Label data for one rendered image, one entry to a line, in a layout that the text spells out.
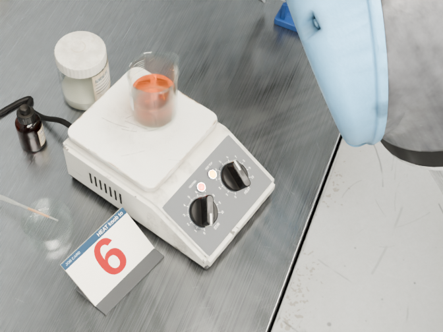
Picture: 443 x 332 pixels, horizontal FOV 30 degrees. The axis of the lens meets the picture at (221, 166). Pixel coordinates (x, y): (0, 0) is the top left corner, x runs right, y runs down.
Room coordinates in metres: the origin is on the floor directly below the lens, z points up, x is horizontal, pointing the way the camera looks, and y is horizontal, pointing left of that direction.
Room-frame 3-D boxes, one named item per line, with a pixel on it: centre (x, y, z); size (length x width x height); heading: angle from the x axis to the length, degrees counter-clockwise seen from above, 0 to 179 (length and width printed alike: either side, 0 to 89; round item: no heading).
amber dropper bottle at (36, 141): (0.53, 0.22, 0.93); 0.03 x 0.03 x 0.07
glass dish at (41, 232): (0.42, 0.18, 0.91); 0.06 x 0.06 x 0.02
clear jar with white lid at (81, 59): (0.61, 0.17, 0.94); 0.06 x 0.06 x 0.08
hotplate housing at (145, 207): (0.49, 0.06, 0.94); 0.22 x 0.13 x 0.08; 57
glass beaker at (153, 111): (0.52, 0.07, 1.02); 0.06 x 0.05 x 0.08; 140
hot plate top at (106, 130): (0.50, 0.09, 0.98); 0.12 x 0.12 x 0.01; 57
